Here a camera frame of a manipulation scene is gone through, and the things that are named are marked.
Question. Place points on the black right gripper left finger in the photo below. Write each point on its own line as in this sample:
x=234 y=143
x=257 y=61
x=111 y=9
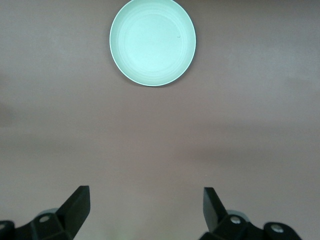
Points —
x=70 y=215

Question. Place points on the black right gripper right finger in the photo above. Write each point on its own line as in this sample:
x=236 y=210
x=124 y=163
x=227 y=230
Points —
x=215 y=215

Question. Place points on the brown table cover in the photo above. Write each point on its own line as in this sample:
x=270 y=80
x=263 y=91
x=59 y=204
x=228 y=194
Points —
x=50 y=125

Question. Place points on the light green round plate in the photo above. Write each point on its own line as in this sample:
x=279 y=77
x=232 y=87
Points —
x=152 y=42

